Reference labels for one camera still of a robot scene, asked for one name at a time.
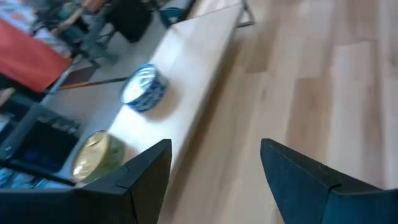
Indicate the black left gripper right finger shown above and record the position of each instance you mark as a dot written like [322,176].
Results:
[326,205]

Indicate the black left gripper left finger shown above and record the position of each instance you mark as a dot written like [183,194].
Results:
[93,205]

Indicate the green label can gold lid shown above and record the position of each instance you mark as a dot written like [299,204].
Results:
[93,155]

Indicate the blue label albacore tuna can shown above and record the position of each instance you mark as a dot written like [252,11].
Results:
[143,87]

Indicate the orange cloth partition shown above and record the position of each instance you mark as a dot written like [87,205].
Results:
[28,59]

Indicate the black cloth partition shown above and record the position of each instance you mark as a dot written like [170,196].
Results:
[130,21]

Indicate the black aluminium table frame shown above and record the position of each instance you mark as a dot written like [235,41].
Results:
[21,133]

